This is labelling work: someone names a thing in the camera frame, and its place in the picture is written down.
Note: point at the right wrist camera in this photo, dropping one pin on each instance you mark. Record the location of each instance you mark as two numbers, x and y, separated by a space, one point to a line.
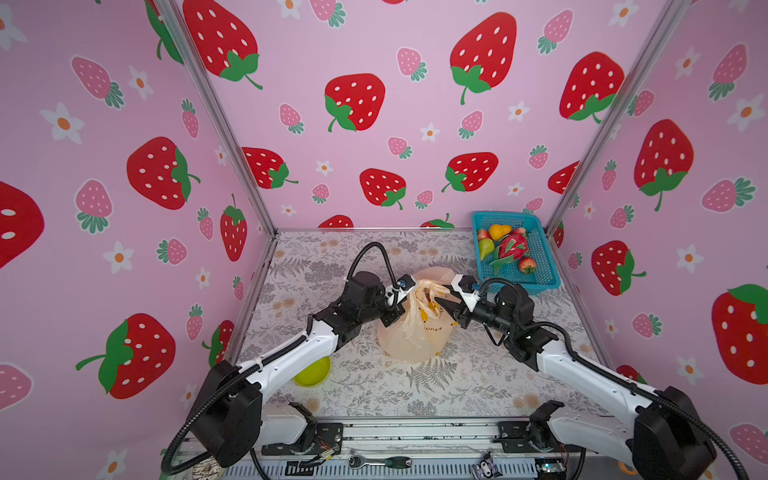
465 288

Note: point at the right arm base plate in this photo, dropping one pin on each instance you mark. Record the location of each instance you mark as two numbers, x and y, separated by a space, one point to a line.
526 437

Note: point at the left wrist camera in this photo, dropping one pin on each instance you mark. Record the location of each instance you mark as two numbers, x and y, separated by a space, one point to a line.
405 281

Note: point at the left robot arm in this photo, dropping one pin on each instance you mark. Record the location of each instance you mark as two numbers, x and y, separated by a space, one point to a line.
226 418

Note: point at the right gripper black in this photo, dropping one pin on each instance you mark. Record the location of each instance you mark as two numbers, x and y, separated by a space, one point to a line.
458 310

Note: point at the orange yellow fake mango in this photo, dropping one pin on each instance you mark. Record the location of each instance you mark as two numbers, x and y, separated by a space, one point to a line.
497 232

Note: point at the green fake pear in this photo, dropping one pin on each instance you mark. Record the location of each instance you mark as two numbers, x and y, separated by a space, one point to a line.
486 246

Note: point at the aluminium frame rail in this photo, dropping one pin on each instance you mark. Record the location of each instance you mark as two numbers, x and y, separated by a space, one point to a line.
442 448

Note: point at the translucent beige plastic bag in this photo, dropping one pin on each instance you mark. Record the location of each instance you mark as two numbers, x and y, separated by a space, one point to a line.
422 332

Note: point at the pink fake dragon fruit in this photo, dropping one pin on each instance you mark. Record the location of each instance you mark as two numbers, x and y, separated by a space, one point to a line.
512 248

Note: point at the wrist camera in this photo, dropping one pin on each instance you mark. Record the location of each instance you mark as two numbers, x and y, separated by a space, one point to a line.
405 281
465 288

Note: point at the small black clip gadget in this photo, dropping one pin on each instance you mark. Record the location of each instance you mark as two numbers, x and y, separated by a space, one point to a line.
485 468

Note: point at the white sprinkled donut toy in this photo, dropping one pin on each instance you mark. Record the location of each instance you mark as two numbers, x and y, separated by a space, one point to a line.
208 470

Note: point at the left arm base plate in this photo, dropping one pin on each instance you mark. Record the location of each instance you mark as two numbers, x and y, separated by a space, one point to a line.
315 440

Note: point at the ratchet screwdriver green handle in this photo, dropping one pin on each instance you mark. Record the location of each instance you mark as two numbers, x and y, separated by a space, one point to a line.
394 462

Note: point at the lime green bowl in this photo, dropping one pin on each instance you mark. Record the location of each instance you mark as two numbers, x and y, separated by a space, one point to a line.
314 374

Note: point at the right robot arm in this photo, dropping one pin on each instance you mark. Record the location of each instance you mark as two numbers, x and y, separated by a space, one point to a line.
656 432

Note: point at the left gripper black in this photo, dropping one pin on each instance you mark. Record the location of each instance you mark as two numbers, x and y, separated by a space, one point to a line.
392 315

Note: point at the teal plastic basket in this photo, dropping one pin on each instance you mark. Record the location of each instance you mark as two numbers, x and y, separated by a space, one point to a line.
546 277

